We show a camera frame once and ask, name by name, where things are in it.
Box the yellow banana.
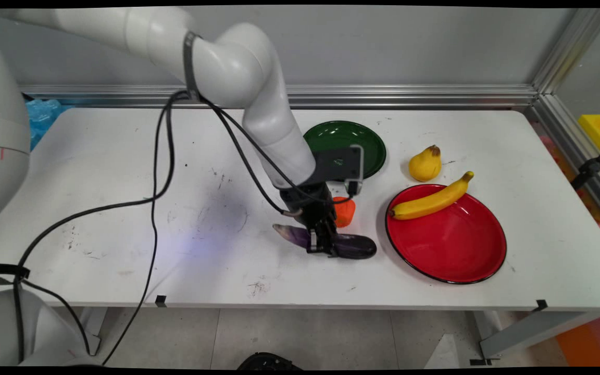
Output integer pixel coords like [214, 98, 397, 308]
[389, 171, 474, 221]

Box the black clamp stand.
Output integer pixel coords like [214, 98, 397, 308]
[570, 137, 600, 191]

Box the slanted aluminium frame rail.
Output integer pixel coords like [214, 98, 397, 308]
[525, 8, 600, 230]

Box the purple eggplant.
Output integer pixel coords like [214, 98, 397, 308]
[272, 223, 378, 260]

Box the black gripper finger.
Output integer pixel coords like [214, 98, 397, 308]
[324, 221, 340, 259]
[306, 227, 326, 255]

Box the dark green round plate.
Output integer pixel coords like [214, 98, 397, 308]
[303, 120, 387, 181]

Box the small orange toy vegetable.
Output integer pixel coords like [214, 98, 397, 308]
[331, 196, 357, 229]

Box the thick black cable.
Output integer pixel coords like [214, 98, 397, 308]
[12, 91, 189, 364]

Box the white table leg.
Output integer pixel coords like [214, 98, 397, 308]
[77, 307, 109, 356]

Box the orange box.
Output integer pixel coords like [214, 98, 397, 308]
[555, 312, 600, 367]

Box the black strap on arm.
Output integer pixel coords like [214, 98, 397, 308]
[182, 31, 203, 101]

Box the red round plate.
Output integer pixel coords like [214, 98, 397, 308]
[385, 183, 507, 285]

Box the black round floor object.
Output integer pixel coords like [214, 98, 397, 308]
[236, 352, 303, 371]

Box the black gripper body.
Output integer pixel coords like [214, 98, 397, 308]
[279, 182, 338, 231]

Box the thin black cable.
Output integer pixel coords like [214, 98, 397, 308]
[101, 99, 177, 366]

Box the grey metal table leg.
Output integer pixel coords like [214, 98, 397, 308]
[469, 311, 595, 365]

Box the horizontal aluminium frame rail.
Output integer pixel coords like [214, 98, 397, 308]
[19, 84, 538, 109]

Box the black strap on base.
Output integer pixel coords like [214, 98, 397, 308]
[0, 262, 31, 280]

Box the black cable to gripper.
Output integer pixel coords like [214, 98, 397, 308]
[198, 96, 355, 215]

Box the blue plastic wrap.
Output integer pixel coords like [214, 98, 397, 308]
[25, 98, 75, 152]

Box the yellow pear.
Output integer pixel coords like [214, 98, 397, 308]
[408, 145, 443, 182]

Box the black grey wrist camera box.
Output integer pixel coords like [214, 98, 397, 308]
[311, 145, 365, 196]

